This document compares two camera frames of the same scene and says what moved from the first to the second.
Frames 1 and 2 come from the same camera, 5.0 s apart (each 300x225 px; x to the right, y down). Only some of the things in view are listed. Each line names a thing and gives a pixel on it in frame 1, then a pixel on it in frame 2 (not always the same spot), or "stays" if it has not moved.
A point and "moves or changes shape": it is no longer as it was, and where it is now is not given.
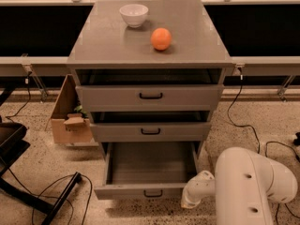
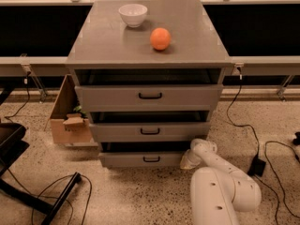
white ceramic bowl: (133, 14) stays
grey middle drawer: (148, 132) stays
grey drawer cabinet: (151, 71) stays
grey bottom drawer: (147, 170) moves or changes shape
